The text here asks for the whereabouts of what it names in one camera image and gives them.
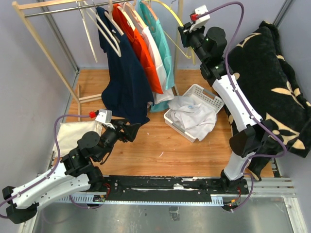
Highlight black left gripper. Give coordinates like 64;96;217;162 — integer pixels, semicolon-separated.
96;119;141;162

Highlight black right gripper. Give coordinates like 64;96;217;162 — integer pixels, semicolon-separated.
178;21;208;64

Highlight yellow hanger with metal hook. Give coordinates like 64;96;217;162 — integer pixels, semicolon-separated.
154;0;196;65

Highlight sheer white t shirt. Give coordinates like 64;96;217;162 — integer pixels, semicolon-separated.
168;96;217;141

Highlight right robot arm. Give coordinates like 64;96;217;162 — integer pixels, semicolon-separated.
178;23;266;194

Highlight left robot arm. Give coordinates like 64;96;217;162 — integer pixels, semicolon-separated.
2;119;141;224

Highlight teal t shirt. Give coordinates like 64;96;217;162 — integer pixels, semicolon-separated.
138;0;174;112

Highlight navy blue t shirt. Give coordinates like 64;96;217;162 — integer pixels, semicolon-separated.
96;7;154;125

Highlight white pink t shirt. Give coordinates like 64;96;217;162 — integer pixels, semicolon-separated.
121;2;166;100

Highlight orange t shirt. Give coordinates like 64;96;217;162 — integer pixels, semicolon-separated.
112;3;163;94

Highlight cream hanger on navy shirt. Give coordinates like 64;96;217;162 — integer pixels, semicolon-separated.
81;0;124;57

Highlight empty cream hanger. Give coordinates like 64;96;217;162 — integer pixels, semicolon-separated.
75;0;98;63

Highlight white plastic basket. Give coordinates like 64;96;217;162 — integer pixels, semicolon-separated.
164;84;224;142

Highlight folded cream cloth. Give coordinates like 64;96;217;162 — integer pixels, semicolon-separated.
57;121;103;157

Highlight black floral blanket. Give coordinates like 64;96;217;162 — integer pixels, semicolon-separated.
222;20;311;182

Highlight wooden clothes rack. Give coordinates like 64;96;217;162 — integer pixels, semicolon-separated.
12;0;183;114

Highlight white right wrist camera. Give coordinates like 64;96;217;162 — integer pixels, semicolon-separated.
189;5;210;33

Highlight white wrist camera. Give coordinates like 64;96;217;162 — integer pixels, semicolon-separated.
89;109;115;129
189;5;210;33

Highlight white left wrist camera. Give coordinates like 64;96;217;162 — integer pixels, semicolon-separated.
89;109;115;129

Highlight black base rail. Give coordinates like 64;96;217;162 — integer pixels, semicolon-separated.
88;175;249;202

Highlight metal corner post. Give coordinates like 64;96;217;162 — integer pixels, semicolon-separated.
45;14;80;74

